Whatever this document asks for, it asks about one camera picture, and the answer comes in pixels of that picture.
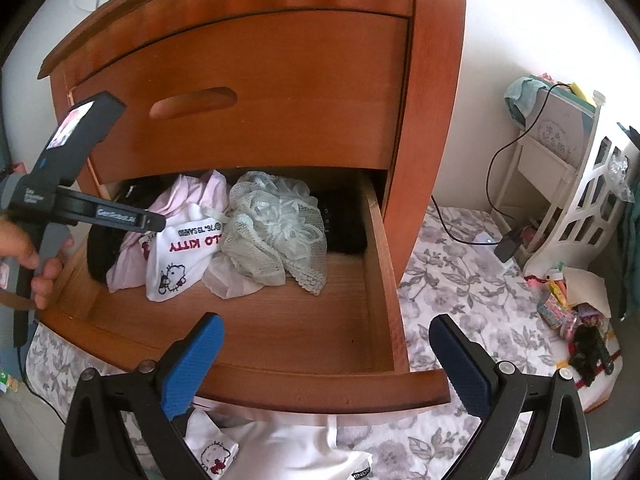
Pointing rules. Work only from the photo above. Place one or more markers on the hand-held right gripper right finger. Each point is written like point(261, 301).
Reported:
point(462, 365)

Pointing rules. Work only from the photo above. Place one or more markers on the white power strip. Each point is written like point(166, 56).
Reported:
point(484, 241)

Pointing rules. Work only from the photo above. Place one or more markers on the pink underwear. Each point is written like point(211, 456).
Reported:
point(185, 195)

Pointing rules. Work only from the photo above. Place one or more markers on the pale underwear small emblem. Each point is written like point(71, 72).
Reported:
point(210, 450)

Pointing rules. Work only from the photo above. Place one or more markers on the dark underwear red print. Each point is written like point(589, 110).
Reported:
point(345, 230)

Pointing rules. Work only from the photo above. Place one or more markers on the small green packet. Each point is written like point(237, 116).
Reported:
point(7, 382)

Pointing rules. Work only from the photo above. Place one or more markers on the closed wooden drawer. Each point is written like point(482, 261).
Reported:
point(275, 110)

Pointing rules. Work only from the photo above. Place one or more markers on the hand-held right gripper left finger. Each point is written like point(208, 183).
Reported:
point(192, 360)

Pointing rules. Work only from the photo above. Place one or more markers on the black toy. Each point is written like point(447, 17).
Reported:
point(585, 355)

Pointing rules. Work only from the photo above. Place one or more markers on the black power adapter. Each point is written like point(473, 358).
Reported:
point(507, 247)

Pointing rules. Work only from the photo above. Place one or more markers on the white underwear black waistband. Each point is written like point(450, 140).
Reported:
point(290, 455)

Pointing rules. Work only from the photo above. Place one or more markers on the mint lace underwear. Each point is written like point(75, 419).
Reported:
point(270, 230)

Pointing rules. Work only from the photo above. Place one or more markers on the white cartoon print underwear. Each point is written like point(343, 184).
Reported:
point(185, 260)

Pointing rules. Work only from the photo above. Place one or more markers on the clear plastic bag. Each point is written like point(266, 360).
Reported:
point(617, 167)

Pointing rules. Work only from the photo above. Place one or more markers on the wooden drawer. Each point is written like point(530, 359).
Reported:
point(275, 110)
point(300, 320)

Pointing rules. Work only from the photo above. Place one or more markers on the yellow pad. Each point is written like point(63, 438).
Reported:
point(580, 92)

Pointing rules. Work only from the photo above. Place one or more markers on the grey floral blanket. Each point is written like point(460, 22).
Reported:
point(475, 310)

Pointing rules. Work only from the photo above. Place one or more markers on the white lattice shelf rack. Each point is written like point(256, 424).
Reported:
point(550, 255)

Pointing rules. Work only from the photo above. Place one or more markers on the person's left hand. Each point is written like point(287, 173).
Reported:
point(20, 245)

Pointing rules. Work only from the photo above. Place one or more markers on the black lace underwear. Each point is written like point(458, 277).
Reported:
point(102, 255)

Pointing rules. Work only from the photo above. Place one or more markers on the black remote control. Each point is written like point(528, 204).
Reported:
point(607, 352)

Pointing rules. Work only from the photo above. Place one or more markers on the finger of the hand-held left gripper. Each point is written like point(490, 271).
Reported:
point(156, 222)

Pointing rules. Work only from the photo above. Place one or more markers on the pastel chequered toy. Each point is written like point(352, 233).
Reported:
point(552, 310)

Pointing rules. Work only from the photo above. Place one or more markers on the teal cloth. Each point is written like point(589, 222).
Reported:
point(520, 97)

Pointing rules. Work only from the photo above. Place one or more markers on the white knitted mat red trim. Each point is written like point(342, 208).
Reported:
point(595, 395)

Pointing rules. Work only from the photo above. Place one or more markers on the pale printed album box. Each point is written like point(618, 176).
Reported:
point(560, 130)

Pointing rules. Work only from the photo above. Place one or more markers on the teal jacket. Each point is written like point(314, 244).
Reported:
point(632, 240)

